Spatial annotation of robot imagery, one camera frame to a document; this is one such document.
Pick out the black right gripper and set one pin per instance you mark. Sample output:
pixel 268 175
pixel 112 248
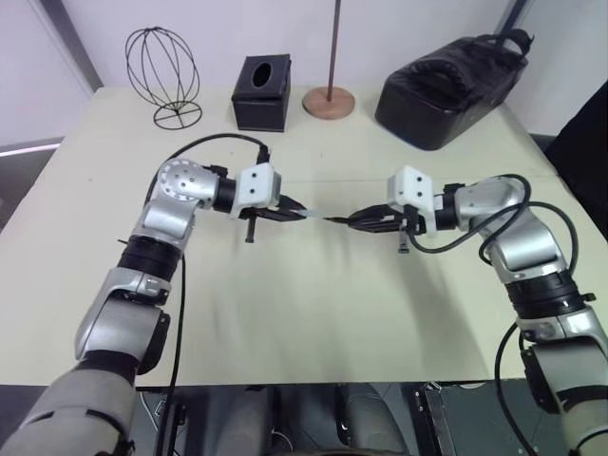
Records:
pixel 409 221

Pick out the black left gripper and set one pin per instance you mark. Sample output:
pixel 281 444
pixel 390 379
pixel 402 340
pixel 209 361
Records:
pixel 251 223

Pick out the white marker pen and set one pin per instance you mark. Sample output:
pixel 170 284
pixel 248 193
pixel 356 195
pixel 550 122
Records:
pixel 314 214

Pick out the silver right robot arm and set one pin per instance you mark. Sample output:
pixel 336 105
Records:
pixel 518 237

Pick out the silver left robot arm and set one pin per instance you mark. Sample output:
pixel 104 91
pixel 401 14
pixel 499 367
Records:
pixel 166 223

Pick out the black tissue box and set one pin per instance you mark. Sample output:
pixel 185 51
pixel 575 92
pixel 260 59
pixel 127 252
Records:
pixel 259 111

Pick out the wooden pole stand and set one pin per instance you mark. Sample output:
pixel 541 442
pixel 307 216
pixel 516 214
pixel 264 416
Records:
pixel 328 104

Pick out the black padded bag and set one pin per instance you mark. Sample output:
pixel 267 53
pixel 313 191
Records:
pixel 427 104

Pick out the dark grey rounded shape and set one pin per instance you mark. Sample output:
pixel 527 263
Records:
pixel 370 418

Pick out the black chair back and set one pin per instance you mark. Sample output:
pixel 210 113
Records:
pixel 584 138

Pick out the black flat panel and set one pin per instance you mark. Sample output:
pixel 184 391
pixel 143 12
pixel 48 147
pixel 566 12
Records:
pixel 475 423

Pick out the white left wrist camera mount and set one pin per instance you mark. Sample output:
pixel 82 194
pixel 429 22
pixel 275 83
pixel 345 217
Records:
pixel 256 185

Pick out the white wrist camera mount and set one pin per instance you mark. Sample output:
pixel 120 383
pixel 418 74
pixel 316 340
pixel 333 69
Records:
pixel 415 187
pixel 256 185

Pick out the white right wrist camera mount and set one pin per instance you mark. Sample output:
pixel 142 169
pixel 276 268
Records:
pixel 415 187

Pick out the grey window frame post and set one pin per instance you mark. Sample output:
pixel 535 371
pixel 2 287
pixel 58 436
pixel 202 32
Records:
pixel 76 43

